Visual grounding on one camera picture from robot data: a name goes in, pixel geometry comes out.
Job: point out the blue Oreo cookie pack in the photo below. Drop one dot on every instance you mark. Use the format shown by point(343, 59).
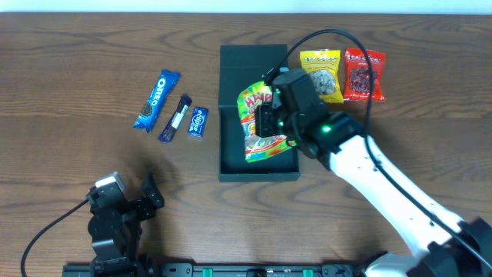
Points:
point(152, 108)

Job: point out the red snack bag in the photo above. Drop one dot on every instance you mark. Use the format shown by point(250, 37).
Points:
point(357, 81)

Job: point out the dark green open box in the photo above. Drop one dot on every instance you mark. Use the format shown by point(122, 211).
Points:
point(241, 66)

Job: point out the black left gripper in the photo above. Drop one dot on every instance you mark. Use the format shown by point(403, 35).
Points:
point(135, 210)

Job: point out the blue Eclipse mint pack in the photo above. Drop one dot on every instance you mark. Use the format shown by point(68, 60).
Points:
point(198, 122)

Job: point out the yellow nut snack bag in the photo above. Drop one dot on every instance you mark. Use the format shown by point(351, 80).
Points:
point(322, 66)

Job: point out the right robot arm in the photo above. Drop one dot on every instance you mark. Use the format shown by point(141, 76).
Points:
point(440, 241)

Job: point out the dark purple chocolate bar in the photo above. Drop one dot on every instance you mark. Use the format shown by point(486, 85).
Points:
point(173, 124)

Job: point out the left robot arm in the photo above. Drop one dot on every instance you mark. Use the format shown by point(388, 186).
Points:
point(115, 226)

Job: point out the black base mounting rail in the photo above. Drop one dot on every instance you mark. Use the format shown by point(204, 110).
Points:
point(189, 270)

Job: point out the green Haribo gummy bag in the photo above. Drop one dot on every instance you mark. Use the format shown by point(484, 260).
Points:
point(257, 148)

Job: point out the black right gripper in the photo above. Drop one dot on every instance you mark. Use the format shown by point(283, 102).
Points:
point(264, 120)

